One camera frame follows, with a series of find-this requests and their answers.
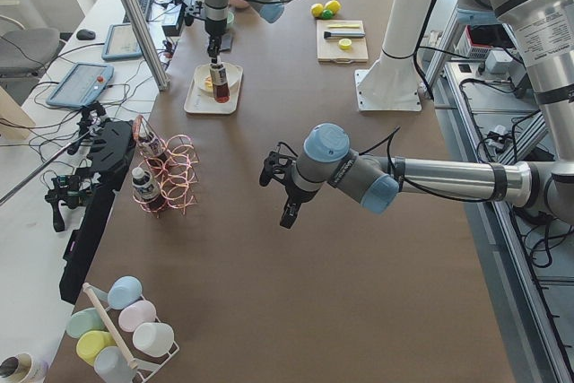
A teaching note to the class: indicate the cream serving tray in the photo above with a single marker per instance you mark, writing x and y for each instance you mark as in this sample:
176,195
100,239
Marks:
202,102

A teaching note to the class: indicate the tea bottle front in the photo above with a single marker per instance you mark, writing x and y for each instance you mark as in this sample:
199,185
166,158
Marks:
147,189

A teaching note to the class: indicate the grey folded cloth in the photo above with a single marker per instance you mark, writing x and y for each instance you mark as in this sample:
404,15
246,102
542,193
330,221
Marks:
227,39

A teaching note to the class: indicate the white round plate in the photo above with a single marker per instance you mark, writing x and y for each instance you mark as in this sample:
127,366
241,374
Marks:
203,79

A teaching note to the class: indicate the black power adapter box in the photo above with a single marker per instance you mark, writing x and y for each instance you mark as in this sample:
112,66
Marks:
172,20

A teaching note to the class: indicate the pink mixing bowl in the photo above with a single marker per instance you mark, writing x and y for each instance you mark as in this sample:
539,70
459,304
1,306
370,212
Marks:
239,4

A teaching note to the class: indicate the black keyboard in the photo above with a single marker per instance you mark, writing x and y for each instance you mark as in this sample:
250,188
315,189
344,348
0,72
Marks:
142,1

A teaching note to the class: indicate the blue teach pendant far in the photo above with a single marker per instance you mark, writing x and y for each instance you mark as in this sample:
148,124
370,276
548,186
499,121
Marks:
121,43

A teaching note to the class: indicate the blue teach pendant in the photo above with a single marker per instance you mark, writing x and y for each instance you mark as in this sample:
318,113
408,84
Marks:
81,86
121,43

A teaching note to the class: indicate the yellow lemon left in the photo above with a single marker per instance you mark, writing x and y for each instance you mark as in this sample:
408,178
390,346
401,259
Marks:
316,10

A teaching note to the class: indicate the yellow lemon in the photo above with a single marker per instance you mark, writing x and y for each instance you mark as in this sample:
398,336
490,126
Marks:
333,6
316,10

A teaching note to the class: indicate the steel cylinder grinder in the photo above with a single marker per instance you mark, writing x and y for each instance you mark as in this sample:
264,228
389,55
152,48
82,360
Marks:
343,34

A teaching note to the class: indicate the green lime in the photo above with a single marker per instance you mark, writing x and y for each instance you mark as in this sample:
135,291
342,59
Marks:
326,14

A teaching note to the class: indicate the yellow plastic knife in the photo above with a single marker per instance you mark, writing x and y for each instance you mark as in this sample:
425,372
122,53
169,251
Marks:
344,26

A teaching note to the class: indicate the yellow lemon right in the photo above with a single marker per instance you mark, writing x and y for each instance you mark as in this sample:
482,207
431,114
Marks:
333,6

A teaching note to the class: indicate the wooden cutting board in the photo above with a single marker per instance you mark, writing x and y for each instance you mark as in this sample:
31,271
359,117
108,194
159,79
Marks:
328,50

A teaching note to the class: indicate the half lemon slice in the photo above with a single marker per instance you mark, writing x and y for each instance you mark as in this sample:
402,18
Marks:
345,44

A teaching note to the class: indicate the black computer mouse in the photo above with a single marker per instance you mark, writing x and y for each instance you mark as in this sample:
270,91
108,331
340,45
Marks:
85,34

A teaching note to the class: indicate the blue teach pendant near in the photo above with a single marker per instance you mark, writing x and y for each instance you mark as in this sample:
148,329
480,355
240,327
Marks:
81,86

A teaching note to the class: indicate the blue plastic cup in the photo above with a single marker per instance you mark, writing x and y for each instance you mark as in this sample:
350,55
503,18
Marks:
125,291

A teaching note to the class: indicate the white plastic cup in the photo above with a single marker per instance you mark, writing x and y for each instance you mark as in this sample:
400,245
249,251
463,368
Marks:
154,339

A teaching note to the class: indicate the grey office chair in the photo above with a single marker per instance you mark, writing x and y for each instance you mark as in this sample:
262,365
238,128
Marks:
27,51

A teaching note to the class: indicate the pink plastic cup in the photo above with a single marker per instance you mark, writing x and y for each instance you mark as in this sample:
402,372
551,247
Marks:
142,311

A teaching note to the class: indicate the green plastic cup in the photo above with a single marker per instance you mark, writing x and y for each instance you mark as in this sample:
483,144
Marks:
84,321

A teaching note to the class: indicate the grey plastic cup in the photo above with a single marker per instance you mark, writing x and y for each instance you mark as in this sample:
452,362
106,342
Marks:
112,365

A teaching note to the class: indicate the yellow plastic cup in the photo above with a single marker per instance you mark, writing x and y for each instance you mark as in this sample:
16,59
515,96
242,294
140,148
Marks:
91,343

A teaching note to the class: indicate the red white equipment box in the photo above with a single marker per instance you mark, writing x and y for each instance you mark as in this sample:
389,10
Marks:
477,41

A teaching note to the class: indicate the aluminium frame post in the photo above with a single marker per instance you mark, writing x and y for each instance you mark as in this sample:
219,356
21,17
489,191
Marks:
144,39

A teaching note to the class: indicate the copper wire bottle rack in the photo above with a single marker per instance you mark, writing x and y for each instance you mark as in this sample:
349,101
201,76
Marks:
176,175

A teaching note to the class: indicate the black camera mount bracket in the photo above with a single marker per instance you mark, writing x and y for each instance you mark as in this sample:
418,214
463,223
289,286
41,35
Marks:
93,188

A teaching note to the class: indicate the white wire cup rack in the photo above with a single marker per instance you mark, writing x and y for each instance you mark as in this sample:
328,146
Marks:
148,366

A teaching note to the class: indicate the wooden rack handle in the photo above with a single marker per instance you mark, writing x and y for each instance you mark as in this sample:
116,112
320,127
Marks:
92,295

